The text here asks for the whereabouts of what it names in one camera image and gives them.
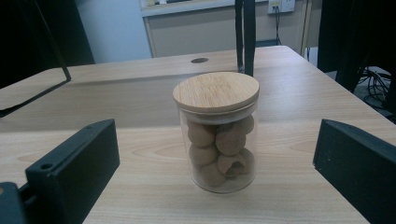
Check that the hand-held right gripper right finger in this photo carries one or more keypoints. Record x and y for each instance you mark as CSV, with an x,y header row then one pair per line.
x,y
358,161

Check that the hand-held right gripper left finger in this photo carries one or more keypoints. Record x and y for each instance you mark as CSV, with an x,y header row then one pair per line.
x,y
74,174

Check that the clear glass jar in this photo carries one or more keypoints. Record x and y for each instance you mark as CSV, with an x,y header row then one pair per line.
x,y
249,149

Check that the round wooden jar lid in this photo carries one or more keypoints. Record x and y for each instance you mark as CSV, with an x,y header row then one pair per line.
x,y
216,91

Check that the pile of brown dried longans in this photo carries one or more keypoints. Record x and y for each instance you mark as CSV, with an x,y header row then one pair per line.
x,y
218,149

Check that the dark round table grommet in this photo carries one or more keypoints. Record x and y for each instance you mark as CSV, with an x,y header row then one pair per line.
x,y
199,60

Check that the black metal frame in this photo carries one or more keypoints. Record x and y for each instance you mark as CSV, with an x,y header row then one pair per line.
x,y
63,71

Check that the black metal stand post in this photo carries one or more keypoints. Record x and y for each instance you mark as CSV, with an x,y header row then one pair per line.
x,y
246,34

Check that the white wall socket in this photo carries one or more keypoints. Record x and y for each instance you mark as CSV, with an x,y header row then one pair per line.
x,y
281,5

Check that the beige wall cabinet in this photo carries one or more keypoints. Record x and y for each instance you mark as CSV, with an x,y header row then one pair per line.
x,y
193,31

